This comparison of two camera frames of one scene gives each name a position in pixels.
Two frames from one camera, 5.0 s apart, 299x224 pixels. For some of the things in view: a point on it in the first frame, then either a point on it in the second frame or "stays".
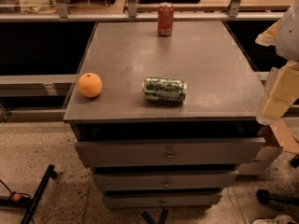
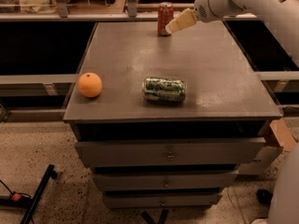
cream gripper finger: x=284 y=92 to x=209 y=6
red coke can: x=165 y=19 stays
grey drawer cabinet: x=167 y=155 stays
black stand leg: x=18 y=200 stays
